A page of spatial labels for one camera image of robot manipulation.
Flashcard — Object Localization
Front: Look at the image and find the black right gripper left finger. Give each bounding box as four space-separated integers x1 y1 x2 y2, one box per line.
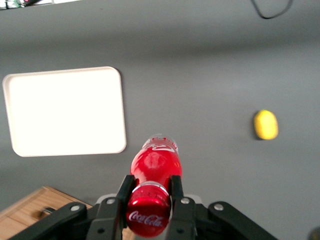
86 174 136 240

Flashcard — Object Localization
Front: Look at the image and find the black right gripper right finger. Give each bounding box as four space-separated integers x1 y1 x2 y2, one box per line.
164 175 199 240

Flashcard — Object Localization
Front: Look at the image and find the small red can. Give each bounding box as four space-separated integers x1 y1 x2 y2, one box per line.
125 133 183 238

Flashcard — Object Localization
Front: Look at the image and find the white rectangular tray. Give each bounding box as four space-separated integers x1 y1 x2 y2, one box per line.
2 66 127 158

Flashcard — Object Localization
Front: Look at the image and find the wooden drawer cabinet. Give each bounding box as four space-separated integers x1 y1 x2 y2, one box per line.
0 185 94 240

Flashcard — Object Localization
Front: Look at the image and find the yellow lemon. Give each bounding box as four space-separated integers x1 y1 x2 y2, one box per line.
253 109 279 141

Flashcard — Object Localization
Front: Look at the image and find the black drawer handle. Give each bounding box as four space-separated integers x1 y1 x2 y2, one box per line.
38 206 55 216

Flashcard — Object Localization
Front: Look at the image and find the black looped table cable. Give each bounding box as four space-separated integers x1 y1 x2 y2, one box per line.
250 0 295 20

